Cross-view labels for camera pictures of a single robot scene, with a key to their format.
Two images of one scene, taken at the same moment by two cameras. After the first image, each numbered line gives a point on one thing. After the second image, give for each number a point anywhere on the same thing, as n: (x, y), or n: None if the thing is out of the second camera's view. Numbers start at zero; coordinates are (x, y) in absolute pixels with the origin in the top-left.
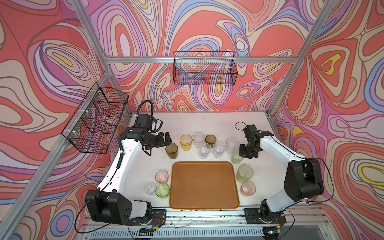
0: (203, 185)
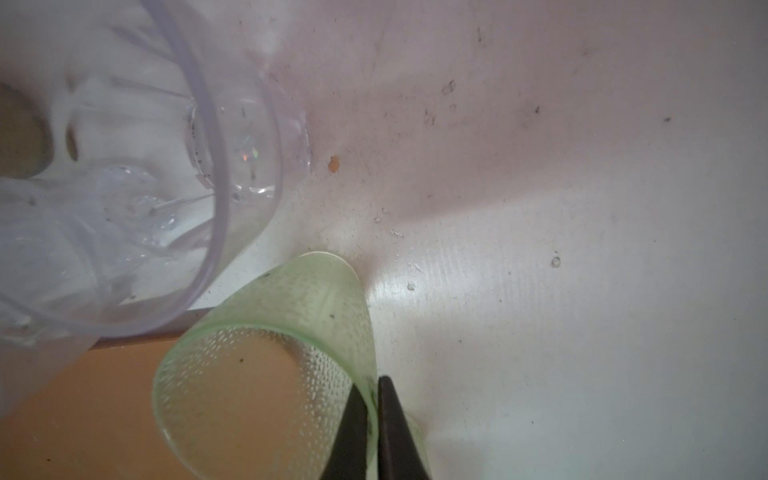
0: (94, 417)
